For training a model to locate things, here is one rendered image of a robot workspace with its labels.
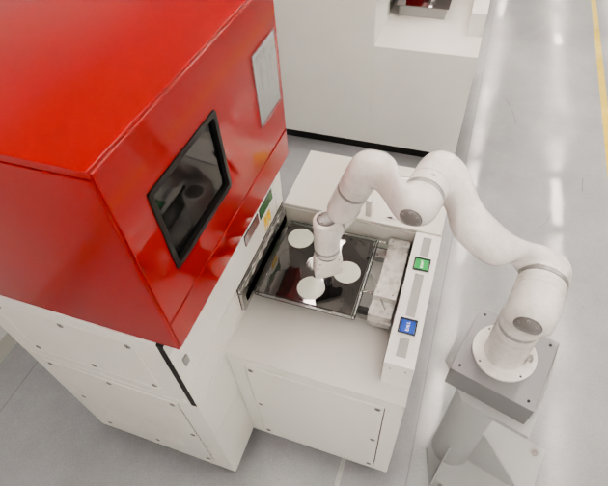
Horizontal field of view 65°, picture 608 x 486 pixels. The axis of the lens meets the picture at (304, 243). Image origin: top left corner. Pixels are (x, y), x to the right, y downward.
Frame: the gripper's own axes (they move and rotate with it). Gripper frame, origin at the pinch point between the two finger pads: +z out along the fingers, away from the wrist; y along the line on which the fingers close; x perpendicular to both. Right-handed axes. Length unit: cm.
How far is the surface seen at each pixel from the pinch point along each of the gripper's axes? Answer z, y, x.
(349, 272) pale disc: 2.0, 9.1, 1.7
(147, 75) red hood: -90, -37, -3
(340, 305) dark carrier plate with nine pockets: 2.1, 0.9, -10.4
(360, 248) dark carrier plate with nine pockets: 2.1, 17.0, 11.2
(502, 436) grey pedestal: 91, 67, -48
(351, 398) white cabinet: 16.3, -4.8, -37.5
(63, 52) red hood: -90, -54, 14
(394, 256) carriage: 4.0, 28.0, 4.3
